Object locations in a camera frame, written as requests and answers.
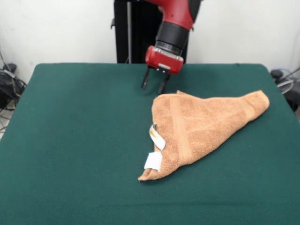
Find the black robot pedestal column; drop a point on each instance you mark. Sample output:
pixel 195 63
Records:
pixel 133 35

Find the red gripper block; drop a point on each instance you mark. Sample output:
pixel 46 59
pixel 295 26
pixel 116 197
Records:
pixel 164 61

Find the dark green table cloth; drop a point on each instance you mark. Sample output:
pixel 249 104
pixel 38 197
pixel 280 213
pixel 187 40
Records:
pixel 70 140

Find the tan terry towel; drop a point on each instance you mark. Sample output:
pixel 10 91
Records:
pixel 206 126

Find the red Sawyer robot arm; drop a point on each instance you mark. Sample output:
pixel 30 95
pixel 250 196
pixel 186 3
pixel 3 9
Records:
pixel 174 21

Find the black pedestal caster foot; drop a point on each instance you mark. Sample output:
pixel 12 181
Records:
pixel 9 67
pixel 277 74

